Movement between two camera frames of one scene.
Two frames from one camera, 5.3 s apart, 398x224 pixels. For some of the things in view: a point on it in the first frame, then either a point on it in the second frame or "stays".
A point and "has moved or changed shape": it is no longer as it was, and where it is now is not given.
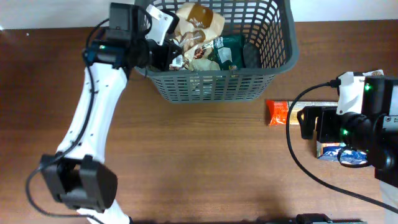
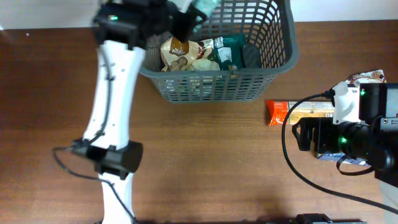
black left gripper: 168,50 to 188,20
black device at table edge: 310,218 stays
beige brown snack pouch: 198,27 has moved or changed shape
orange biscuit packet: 277,110 stays
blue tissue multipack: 329,151 stays
